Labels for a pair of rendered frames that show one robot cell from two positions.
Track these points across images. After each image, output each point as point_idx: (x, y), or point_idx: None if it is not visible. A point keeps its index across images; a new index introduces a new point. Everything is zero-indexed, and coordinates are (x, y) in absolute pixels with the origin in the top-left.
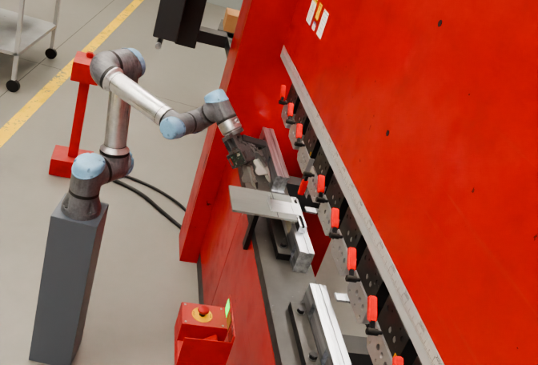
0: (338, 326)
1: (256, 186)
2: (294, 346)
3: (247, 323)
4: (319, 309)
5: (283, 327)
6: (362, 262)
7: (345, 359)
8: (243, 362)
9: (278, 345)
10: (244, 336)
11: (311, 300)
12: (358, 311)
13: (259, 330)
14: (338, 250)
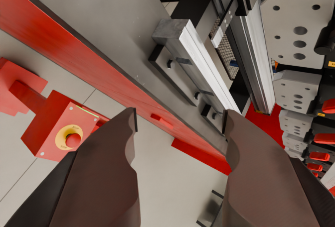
0: (214, 66)
1: (136, 118)
2: (176, 93)
3: (54, 40)
4: (200, 65)
5: (160, 87)
6: (330, 129)
7: (224, 89)
8: (69, 56)
9: (168, 107)
10: (52, 42)
11: (183, 54)
12: (287, 129)
13: (109, 72)
14: (293, 94)
